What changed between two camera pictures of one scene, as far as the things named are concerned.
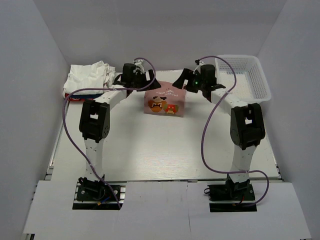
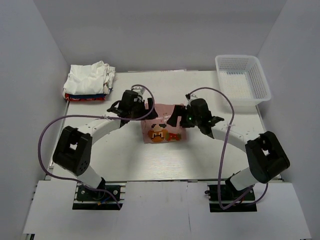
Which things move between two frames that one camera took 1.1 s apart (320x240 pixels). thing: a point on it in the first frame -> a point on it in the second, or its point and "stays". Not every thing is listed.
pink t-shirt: (168, 99) -> (157, 130)
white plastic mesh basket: (252, 85) stays
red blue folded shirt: (82, 97) stays
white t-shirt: (98, 75) stays
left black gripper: (143, 76) -> (145, 111)
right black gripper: (185, 75) -> (180, 110)
